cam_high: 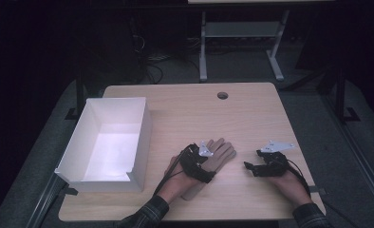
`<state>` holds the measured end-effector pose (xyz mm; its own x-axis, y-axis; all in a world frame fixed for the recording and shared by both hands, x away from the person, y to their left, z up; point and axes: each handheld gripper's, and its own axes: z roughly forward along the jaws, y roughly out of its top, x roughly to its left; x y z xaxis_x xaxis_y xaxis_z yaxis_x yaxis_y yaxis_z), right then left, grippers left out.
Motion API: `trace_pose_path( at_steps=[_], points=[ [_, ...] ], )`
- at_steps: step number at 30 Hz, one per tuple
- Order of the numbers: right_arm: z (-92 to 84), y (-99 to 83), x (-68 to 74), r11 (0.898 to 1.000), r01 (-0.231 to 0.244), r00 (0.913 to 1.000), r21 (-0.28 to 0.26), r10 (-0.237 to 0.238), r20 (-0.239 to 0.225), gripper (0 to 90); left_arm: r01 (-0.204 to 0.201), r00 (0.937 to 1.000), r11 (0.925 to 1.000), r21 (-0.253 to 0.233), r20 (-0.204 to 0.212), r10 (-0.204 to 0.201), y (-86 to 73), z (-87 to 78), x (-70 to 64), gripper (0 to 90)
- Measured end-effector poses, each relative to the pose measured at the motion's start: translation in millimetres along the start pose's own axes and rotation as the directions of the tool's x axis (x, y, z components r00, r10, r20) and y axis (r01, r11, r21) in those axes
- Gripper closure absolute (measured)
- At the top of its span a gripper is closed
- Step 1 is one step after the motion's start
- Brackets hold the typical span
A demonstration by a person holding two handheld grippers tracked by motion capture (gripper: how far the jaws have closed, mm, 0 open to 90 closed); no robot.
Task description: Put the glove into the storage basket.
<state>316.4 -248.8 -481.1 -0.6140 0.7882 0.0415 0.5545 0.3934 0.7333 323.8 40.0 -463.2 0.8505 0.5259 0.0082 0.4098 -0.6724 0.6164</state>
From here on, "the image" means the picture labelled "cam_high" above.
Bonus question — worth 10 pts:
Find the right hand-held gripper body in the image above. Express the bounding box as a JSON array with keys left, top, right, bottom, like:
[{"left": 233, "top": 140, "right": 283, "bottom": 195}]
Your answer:
[{"left": 259, "top": 140, "right": 296, "bottom": 179}]

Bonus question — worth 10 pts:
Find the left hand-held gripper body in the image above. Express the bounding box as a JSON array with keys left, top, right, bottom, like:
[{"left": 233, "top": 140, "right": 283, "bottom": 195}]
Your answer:
[{"left": 178, "top": 140, "right": 215, "bottom": 176}]

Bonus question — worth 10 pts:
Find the beige glove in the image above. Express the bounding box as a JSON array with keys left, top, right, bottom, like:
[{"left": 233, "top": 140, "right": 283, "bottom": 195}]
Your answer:
[{"left": 180, "top": 137, "right": 237, "bottom": 201}]

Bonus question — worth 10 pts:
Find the white box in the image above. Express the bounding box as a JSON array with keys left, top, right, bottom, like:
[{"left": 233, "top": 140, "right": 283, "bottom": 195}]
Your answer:
[{"left": 54, "top": 96, "right": 154, "bottom": 194}]

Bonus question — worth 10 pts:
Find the person's right hand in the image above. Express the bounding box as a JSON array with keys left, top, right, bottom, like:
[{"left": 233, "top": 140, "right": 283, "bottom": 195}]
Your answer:
[{"left": 271, "top": 172, "right": 313, "bottom": 209}]

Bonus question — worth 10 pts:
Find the person's left hand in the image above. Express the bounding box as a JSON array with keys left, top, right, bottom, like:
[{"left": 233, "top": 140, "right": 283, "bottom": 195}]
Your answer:
[{"left": 156, "top": 155, "right": 202, "bottom": 204}]

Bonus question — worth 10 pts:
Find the black metal stand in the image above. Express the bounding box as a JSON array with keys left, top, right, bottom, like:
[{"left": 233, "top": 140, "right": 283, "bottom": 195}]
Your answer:
[
  {"left": 64, "top": 63, "right": 88, "bottom": 122},
  {"left": 332, "top": 63, "right": 362, "bottom": 124}
]

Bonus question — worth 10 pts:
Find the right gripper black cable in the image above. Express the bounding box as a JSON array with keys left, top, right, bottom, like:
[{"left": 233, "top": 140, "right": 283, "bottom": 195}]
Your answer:
[{"left": 284, "top": 158, "right": 312, "bottom": 196}]

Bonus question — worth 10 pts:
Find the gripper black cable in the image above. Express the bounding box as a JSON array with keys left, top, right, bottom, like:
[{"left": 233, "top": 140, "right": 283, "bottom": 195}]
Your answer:
[
  {"left": 284, "top": 158, "right": 312, "bottom": 196},
  {"left": 153, "top": 148, "right": 189, "bottom": 197}
]

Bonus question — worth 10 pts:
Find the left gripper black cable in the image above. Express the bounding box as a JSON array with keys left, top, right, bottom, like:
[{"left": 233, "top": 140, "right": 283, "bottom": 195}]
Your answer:
[{"left": 153, "top": 148, "right": 189, "bottom": 197}]

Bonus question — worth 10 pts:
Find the aluminium floor rail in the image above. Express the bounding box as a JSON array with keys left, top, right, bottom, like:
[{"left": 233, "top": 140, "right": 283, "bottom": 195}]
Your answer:
[
  {"left": 322, "top": 94, "right": 374, "bottom": 219},
  {"left": 25, "top": 172, "right": 67, "bottom": 228}
]

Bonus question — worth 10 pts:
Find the tangle of black floor cables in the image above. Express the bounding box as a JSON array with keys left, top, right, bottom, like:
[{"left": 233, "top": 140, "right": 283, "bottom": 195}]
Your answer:
[{"left": 129, "top": 31, "right": 202, "bottom": 86}]

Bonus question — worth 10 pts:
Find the white metal desk frame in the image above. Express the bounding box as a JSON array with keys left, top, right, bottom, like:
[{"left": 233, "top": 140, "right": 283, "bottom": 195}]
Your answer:
[{"left": 187, "top": 0, "right": 335, "bottom": 84}]

